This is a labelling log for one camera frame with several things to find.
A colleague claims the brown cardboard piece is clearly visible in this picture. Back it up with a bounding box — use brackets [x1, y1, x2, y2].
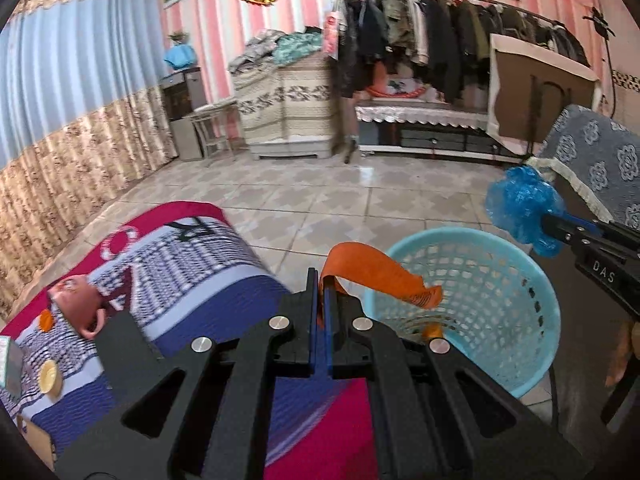
[16, 415, 56, 470]

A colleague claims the cream round plastic lid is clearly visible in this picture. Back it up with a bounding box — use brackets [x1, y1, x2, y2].
[38, 359, 63, 399]

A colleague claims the pile of clothes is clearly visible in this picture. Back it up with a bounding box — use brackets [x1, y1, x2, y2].
[228, 27, 322, 75]

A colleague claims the water dispenser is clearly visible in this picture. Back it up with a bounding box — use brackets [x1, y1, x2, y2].
[160, 67, 207, 162]

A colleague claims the blue covered water bottle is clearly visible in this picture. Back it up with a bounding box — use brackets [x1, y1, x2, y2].
[164, 30, 198, 70]

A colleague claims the black rectangular case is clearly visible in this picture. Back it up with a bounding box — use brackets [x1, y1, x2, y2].
[93, 311, 168, 402]

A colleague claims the brown framed board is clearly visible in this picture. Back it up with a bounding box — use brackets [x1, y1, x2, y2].
[487, 34, 602, 155]

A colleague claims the pink metal mug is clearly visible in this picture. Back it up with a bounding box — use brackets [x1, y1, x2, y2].
[49, 275, 106, 340]

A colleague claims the small wooden stool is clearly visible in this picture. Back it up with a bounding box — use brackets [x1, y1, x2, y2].
[186, 98, 238, 159]

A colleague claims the patterned cloth covered cabinet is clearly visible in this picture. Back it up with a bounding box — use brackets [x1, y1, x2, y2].
[232, 52, 342, 159]

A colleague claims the blue floral covered furniture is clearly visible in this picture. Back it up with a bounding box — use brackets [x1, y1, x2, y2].
[529, 105, 639, 462]

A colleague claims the low tv stand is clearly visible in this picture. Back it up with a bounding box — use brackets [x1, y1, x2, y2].
[355, 99, 523, 164]

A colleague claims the orange plastic wrapper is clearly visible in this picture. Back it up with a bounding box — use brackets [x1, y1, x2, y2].
[319, 242, 444, 310]

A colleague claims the blue plastic wrapper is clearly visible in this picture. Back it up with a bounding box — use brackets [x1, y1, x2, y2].
[485, 166, 565, 258]

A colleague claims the teal tissue box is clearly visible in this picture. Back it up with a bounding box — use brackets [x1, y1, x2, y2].
[0, 336, 24, 399]

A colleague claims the light blue plastic basket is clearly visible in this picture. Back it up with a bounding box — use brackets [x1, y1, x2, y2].
[362, 226, 561, 398]

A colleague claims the blue and floral curtain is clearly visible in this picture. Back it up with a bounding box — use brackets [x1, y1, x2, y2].
[1, 0, 176, 318]

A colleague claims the clothes rack with garments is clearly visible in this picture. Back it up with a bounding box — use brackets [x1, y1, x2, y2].
[322, 0, 588, 104]

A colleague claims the small orange plastic lid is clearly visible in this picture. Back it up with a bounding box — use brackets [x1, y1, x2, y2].
[38, 309, 55, 333]

